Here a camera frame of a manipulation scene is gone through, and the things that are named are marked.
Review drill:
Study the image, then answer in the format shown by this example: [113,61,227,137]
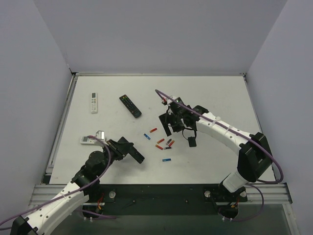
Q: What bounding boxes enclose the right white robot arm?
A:
[159,97,272,193]

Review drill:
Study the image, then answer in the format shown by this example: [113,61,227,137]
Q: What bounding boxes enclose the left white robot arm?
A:
[10,136,145,235]

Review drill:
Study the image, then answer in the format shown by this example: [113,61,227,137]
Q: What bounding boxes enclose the black TV remote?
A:
[119,94,142,118]

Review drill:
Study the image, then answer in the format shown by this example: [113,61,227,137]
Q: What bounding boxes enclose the white remote lying sideways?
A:
[80,136,97,145]

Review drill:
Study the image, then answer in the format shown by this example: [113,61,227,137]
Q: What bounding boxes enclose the white air conditioner remote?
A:
[90,93,98,114]

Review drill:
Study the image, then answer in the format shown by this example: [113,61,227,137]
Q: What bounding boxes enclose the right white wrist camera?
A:
[161,96,184,105]

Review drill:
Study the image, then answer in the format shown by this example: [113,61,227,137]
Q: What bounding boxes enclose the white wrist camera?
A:
[88,130,106,146]
[161,96,184,105]

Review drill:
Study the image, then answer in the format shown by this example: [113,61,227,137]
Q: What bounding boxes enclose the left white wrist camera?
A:
[88,130,106,146]

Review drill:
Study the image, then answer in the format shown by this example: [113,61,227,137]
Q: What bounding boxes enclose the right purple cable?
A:
[155,89,284,222]

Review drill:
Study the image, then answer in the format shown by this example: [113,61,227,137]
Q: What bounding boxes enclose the aluminium frame rail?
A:
[29,184,293,206]

